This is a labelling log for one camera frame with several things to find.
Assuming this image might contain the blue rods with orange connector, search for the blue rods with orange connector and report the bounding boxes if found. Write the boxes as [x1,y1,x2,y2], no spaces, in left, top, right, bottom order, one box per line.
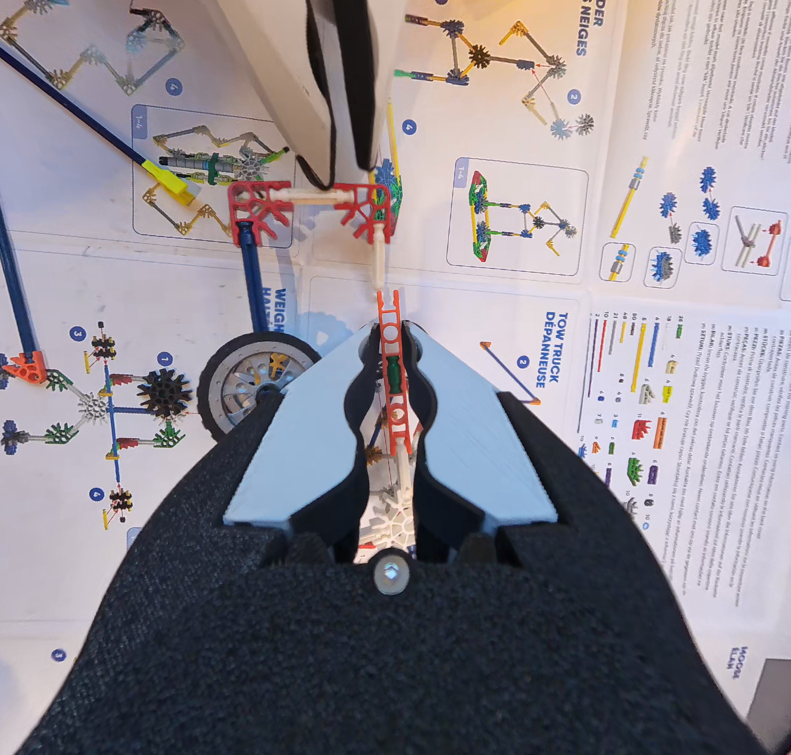
[0,45,196,387]

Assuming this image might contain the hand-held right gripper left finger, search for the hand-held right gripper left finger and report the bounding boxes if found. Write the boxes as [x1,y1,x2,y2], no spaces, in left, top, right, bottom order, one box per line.
[225,325,386,558]

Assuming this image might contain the white instruction sheet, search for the white instruction sheet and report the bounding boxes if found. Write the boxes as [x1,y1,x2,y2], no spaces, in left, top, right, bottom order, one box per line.
[0,0,791,706]

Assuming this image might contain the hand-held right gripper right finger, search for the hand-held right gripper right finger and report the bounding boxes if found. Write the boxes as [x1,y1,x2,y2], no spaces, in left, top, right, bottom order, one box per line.
[402,329,557,558]

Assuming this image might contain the colourful rod and connector model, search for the colourful rod and connector model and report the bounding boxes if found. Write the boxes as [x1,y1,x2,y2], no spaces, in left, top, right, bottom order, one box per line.
[227,177,427,546]

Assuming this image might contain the black snowflake connector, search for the black snowflake connector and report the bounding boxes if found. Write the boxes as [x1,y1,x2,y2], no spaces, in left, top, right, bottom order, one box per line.
[136,368,194,420]

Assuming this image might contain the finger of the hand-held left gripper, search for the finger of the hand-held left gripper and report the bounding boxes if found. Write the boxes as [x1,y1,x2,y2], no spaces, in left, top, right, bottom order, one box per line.
[183,0,335,190]
[334,0,415,169]

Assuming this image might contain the black toy wheel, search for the black toy wheel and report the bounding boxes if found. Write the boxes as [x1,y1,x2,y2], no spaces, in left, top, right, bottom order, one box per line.
[198,333,325,444]

